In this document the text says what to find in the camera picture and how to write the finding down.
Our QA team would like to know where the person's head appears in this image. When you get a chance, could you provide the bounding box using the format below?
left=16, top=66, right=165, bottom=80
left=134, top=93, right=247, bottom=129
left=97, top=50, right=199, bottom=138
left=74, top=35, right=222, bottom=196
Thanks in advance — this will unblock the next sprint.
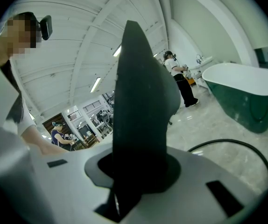
left=0, top=12, right=42, bottom=66

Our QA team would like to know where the white sink counter with faucet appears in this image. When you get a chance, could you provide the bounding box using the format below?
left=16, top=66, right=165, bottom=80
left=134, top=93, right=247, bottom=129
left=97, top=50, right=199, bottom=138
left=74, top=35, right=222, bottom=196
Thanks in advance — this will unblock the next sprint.
left=189, top=54, right=214, bottom=90

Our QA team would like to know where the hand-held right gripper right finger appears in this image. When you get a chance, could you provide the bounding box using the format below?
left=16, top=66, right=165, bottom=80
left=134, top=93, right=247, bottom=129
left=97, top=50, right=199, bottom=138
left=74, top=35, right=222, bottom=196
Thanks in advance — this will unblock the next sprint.
left=154, top=56, right=181, bottom=154

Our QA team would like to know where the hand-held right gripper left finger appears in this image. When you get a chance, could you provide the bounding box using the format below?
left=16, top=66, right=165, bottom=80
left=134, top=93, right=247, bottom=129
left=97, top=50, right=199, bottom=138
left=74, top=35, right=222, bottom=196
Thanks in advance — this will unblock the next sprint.
left=112, top=20, right=168, bottom=217

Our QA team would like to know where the black cable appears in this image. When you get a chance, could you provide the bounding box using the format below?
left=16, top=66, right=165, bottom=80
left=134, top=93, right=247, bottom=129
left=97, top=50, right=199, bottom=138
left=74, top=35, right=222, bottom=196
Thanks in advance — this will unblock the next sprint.
left=187, top=139, right=268, bottom=192

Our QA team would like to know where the person's white shirt torso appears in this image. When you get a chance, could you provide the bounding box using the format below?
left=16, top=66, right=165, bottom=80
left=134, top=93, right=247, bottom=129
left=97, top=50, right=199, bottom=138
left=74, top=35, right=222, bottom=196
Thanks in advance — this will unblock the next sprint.
left=0, top=59, right=37, bottom=136

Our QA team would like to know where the wooden table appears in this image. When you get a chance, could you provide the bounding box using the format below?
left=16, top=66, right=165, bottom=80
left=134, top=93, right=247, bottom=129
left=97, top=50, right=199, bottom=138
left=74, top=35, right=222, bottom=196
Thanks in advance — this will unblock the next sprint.
left=74, top=133, right=100, bottom=150

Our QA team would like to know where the green and white bathtub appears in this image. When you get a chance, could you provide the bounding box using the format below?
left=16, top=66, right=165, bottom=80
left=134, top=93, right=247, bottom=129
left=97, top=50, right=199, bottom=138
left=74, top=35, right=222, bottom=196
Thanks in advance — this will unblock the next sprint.
left=201, top=62, right=268, bottom=134

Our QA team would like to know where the person's right forearm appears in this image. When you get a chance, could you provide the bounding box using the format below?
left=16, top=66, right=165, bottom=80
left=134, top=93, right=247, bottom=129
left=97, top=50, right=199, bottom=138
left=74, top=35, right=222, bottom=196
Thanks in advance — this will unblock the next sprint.
left=21, top=124, right=69, bottom=155

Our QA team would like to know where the black head-worn camera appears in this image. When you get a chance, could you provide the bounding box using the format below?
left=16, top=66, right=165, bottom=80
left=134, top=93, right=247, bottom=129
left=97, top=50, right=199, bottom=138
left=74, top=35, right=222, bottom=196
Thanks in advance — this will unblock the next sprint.
left=25, top=12, right=53, bottom=41

